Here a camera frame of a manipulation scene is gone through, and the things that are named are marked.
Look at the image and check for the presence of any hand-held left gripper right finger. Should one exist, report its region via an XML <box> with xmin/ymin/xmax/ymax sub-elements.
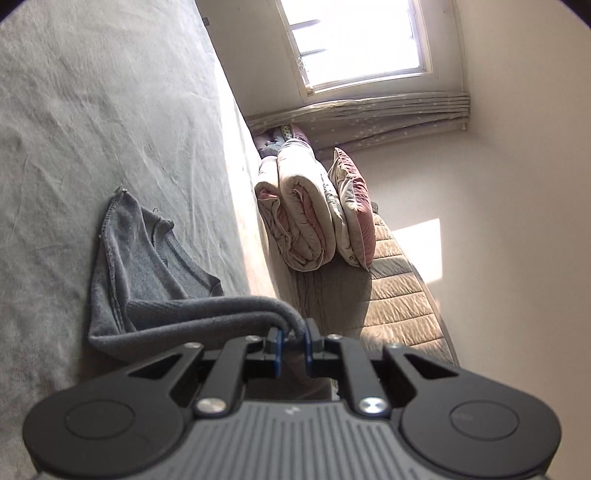
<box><xmin>305</xmin><ymin>318</ymin><xmax>458</xmax><ymax>416</ymax></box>

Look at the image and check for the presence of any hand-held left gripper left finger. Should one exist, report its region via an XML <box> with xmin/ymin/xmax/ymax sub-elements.
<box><xmin>127</xmin><ymin>328</ymin><xmax>283</xmax><ymax>418</ymax></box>

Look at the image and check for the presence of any grey knit sweater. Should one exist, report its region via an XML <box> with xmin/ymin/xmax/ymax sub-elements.
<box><xmin>88</xmin><ymin>187</ymin><xmax>333</xmax><ymax>402</ymax></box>

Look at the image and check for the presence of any grey clothes pile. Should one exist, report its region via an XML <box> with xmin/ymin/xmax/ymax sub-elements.
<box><xmin>253</xmin><ymin>124</ymin><xmax>310</xmax><ymax>160</ymax></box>

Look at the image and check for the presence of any rolled beige pink quilt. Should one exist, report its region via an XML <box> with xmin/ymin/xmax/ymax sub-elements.
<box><xmin>255</xmin><ymin>138</ymin><xmax>338</xmax><ymax>273</ymax></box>

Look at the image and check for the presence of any beige pink pillow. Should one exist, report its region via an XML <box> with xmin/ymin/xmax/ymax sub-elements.
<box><xmin>327</xmin><ymin>147</ymin><xmax>377</xmax><ymax>272</ymax></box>

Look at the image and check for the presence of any grey patterned curtain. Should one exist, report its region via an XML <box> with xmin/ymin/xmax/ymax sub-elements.
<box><xmin>247</xmin><ymin>91</ymin><xmax>472</xmax><ymax>153</ymax></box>

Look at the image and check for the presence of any bed with grey sheet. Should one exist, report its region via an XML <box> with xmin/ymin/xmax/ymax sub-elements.
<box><xmin>0</xmin><ymin>0</ymin><xmax>324</xmax><ymax>480</ymax></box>

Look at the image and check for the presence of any window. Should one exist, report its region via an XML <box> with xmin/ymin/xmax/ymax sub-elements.
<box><xmin>274</xmin><ymin>0</ymin><xmax>437</xmax><ymax>97</ymax></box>

